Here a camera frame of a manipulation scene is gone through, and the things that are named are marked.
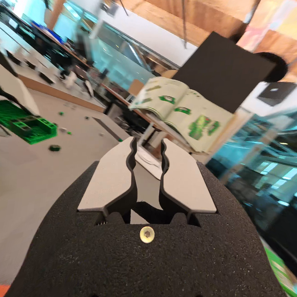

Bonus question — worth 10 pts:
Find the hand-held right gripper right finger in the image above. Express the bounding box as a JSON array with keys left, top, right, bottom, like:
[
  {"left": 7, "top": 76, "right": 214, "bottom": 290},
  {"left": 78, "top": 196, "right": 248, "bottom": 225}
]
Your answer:
[{"left": 159, "top": 138, "right": 217, "bottom": 221}]

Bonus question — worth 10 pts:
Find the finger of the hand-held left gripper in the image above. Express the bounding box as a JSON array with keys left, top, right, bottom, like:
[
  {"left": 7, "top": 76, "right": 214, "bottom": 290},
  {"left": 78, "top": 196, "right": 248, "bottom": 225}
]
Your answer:
[{"left": 0, "top": 64, "right": 40, "bottom": 116}]

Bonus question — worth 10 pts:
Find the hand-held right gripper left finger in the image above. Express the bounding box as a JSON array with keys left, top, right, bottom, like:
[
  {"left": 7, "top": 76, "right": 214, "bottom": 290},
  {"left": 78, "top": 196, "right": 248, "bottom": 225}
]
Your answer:
[{"left": 77, "top": 136, "right": 138, "bottom": 218}]

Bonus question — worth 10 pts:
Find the green brick plate assembly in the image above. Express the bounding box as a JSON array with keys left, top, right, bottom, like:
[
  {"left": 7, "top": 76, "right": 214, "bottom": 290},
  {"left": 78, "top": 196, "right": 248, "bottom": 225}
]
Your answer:
[{"left": 0, "top": 100, "right": 58, "bottom": 145}]

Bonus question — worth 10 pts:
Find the grey desk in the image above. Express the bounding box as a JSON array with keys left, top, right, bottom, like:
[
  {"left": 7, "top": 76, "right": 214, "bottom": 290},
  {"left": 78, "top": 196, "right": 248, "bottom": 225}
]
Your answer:
[{"left": 0, "top": 88, "right": 163, "bottom": 287}]

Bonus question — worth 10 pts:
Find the wood-edged table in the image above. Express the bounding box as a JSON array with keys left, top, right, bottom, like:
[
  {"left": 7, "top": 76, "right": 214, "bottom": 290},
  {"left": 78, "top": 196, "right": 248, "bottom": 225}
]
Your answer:
[{"left": 0, "top": 30, "right": 107, "bottom": 113}]

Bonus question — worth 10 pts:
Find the white booklet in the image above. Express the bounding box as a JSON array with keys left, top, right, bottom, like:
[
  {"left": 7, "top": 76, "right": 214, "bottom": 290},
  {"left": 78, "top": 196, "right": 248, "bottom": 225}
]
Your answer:
[{"left": 135, "top": 146, "right": 164, "bottom": 181}]

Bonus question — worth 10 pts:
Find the open instruction booklet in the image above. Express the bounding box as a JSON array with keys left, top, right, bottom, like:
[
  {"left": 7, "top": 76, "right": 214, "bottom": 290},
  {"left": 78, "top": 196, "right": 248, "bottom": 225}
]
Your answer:
[{"left": 129, "top": 77, "right": 235, "bottom": 153}]

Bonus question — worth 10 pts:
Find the black flat board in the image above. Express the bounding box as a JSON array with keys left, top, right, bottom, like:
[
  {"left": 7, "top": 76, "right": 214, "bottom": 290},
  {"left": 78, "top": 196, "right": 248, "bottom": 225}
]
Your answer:
[{"left": 172, "top": 31, "right": 276, "bottom": 114}]

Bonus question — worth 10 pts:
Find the black square panel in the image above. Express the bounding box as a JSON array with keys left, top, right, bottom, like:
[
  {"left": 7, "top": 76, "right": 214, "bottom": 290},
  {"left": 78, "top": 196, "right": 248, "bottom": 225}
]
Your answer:
[{"left": 257, "top": 81, "right": 297, "bottom": 107}]

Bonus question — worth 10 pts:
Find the green cardboard box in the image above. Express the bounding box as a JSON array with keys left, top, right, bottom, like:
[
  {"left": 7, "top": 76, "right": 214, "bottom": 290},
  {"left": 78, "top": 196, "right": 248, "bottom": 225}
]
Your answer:
[{"left": 264, "top": 246, "right": 297, "bottom": 297}]

